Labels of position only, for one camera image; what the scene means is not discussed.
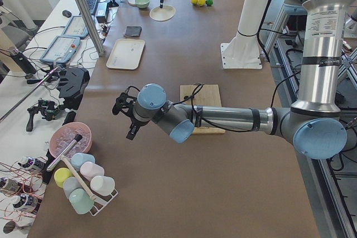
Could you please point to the cream rabbit tray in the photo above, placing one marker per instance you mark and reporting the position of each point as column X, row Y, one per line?
column 126, row 54

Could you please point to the green bowl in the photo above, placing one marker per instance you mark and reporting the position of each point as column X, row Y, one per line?
column 142, row 4

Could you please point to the cream round plate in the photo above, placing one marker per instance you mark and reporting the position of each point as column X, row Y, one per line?
column 162, row 14

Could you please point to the green lime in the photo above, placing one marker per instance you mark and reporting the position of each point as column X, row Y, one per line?
column 209, row 3

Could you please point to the grey folded cloth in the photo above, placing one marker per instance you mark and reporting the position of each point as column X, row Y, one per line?
column 132, row 31

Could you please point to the metal scoop black tip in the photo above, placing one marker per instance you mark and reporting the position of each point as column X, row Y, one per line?
column 72, row 144

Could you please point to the pink upturned plastic cup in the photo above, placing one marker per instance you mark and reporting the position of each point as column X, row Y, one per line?
column 89, row 170

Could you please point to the blue upturned plastic cup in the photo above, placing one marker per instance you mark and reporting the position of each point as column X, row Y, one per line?
column 78, row 159

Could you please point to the pink bowl with ice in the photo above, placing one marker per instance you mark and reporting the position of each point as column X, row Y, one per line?
column 66, row 134

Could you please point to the white upturned plastic cup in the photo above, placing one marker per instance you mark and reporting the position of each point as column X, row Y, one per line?
column 102, row 185

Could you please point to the black keyboard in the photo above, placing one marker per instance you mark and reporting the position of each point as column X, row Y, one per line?
column 92, row 6

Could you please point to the bamboo cutting board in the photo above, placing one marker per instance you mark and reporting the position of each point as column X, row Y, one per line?
column 209, row 95

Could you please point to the grey upturned plastic cup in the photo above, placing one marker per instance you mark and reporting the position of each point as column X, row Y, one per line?
column 69, row 185

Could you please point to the yellow upturned plastic cup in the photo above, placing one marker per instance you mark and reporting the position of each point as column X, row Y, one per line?
column 61, row 175

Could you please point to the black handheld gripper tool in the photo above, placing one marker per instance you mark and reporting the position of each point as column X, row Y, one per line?
column 48, row 109

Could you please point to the green upturned plastic cup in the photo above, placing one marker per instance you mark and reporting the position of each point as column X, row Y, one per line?
column 80, row 201

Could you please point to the blue teach pendant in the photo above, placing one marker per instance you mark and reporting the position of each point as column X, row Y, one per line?
column 61, row 50
column 76, row 27

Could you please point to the black computer mouse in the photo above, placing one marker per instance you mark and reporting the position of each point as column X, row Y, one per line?
column 66, row 13

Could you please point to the white wire cup rack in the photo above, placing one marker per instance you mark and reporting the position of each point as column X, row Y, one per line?
column 101, row 202

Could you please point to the aluminium frame post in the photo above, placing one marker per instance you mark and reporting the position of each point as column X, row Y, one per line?
column 84, row 10

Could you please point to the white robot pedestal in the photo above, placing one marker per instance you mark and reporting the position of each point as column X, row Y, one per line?
column 242, row 52

